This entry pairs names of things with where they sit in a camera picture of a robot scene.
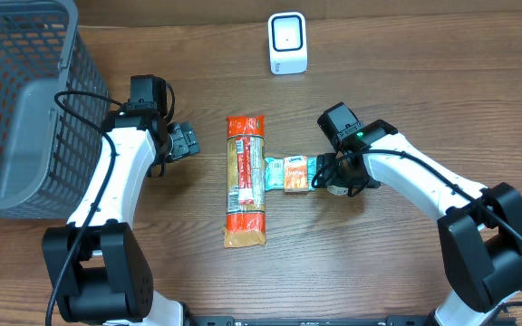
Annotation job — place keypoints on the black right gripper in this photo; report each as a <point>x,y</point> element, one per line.
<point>326,169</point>

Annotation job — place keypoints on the teal tissue pack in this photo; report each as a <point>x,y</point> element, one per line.
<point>275,173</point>

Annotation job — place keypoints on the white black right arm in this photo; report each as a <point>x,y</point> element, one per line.
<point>480,227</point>

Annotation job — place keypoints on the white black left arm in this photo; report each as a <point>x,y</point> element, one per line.
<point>98,272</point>

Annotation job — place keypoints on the orange tissue pack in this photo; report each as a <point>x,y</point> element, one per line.
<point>296,174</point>

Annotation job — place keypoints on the green lid jar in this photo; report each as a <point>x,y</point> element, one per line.
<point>338,190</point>

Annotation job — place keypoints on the grey plastic basket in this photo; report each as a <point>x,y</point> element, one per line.
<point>52,98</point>

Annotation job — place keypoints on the white barcode scanner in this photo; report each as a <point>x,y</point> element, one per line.
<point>287,43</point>

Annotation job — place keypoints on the orange pasta package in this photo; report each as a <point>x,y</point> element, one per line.
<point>246,183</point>

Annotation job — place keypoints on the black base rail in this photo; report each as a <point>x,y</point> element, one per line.
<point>392,320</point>

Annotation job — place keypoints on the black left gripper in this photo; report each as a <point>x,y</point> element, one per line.
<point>185,142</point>

